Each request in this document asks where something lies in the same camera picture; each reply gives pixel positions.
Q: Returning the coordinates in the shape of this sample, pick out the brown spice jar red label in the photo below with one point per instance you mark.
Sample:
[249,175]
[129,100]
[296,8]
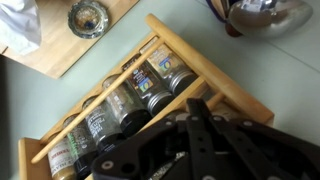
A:
[61,161]

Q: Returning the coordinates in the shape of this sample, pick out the wooden wall spice rack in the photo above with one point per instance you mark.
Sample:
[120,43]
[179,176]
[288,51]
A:
[206,68]

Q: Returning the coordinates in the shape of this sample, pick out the glass spice jar silver lid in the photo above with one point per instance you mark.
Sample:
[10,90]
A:
[170,68]
[148,88]

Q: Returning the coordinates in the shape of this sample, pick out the white tissue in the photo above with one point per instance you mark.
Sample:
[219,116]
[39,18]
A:
[18,23]

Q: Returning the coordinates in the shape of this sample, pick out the shiny metal bowl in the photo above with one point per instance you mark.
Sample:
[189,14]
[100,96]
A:
[270,16]

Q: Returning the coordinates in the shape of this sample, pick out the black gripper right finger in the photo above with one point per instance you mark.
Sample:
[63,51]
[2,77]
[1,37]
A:
[260,153]

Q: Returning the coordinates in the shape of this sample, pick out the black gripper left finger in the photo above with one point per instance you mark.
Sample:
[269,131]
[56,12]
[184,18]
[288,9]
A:
[150,150]

